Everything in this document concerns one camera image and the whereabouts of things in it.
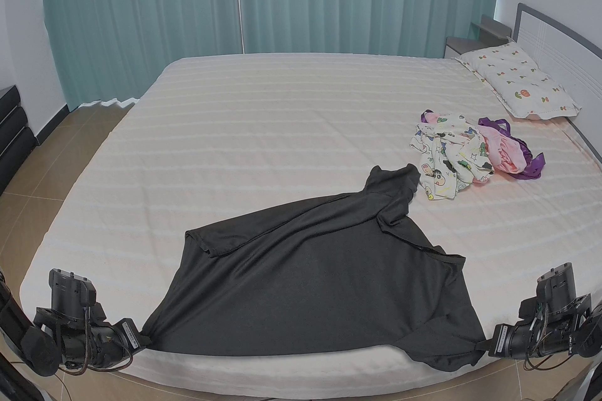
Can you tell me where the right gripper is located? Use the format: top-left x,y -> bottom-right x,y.
487,323 -> 537,360

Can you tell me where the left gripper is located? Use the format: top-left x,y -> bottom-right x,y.
89,318 -> 146,366

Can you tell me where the black T-shirt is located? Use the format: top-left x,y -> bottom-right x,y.
140,164 -> 487,372

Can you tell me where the bed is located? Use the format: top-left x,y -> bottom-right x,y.
21,3 -> 602,390

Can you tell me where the purple garment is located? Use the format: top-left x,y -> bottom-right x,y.
477,117 -> 546,181

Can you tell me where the pink garment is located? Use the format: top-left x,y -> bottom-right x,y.
480,127 -> 530,176

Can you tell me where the white printed pyjama garment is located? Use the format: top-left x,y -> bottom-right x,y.
408,110 -> 495,202

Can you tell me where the black chest of drawers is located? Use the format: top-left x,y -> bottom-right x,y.
0,84 -> 37,195

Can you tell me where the white printed pillow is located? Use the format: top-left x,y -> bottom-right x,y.
454,39 -> 582,120

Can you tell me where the grey bedside table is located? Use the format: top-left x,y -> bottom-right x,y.
444,14 -> 512,59

